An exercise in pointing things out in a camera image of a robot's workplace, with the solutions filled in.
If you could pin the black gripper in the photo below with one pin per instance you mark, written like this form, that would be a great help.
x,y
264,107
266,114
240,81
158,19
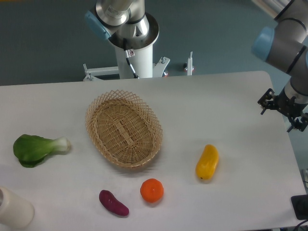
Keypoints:
x,y
287,107

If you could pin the yellow mango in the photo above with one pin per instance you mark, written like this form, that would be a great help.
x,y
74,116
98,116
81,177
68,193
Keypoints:
x,y
207,163

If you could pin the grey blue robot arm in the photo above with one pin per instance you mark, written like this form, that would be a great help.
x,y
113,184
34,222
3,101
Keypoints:
x,y
282,46

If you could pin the black device at edge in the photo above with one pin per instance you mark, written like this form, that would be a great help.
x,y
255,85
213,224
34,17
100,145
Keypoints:
x,y
300,206

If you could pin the orange tangerine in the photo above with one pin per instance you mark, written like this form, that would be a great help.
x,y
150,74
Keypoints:
x,y
152,190

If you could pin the woven wicker basket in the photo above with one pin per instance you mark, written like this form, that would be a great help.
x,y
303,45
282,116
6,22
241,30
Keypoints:
x,y
124,129

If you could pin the purple sweet potato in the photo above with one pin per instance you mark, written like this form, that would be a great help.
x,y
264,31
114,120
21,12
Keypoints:
x,y
110,203

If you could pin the green bok choy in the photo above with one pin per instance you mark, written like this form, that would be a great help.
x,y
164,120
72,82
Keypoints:
x,y
30,150

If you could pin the white cylindrical bottle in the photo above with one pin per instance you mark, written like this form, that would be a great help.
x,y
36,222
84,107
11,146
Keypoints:
x,y
15,211

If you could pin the white table leg bracket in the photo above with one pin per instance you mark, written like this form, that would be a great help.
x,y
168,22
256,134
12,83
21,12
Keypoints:
x,y
188,66

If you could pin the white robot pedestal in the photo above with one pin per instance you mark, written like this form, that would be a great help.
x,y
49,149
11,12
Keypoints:
x,y
133,44

